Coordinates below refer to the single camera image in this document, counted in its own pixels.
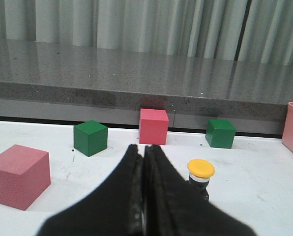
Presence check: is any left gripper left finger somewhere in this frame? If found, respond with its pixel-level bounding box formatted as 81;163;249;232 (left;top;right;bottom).
39;145;143;236

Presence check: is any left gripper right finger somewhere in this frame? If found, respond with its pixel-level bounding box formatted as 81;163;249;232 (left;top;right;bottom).
143;145;255;236

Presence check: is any yellow push button switch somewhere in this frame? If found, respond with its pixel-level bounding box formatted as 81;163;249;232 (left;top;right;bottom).
187;159;215;201

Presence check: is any green cube at left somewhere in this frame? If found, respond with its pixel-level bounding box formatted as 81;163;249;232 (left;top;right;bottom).
73;120;108;157

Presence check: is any green cube block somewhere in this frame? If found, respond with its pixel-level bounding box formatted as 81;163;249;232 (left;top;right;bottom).
205;119;236;149

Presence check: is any large pink cube block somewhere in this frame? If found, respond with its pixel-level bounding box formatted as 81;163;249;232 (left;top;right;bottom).
0;145;51;210

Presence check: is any grey stone counter ledge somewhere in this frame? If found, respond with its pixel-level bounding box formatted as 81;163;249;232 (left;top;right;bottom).
0;39;293;135

